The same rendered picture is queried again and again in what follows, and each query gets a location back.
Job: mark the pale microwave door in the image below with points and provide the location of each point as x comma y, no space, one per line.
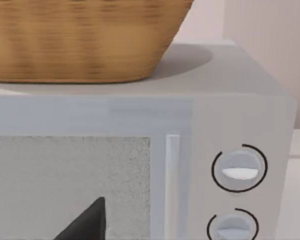
65,162

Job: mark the woven wicker basket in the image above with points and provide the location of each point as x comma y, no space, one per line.
77,40

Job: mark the pale microwave oven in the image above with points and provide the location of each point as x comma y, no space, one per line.
240,120

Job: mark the pale microwave knob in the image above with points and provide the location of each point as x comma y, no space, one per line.
239,168
233,228

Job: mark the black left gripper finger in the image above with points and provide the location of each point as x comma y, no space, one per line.
90,222

